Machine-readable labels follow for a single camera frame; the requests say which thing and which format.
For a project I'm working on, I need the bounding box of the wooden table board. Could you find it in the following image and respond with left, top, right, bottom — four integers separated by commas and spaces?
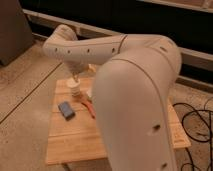
46, 77, 191, 165

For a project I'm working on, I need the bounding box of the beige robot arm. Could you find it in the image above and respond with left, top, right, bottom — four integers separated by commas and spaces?
43, 25, 182, 171

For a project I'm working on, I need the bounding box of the orange carrot toy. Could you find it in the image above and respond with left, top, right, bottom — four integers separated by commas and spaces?
81, 100, 95, 119

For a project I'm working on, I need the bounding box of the small blue-grey sponge block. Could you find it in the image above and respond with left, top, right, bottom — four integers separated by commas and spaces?
58, 101, 75, 120

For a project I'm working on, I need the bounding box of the dark cabinet at left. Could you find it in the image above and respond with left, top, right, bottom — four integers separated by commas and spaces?
0, 0, 34, 66

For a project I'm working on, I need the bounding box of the black cable on floor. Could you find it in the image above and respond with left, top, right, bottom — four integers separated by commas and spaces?
172, 101, 213, 171

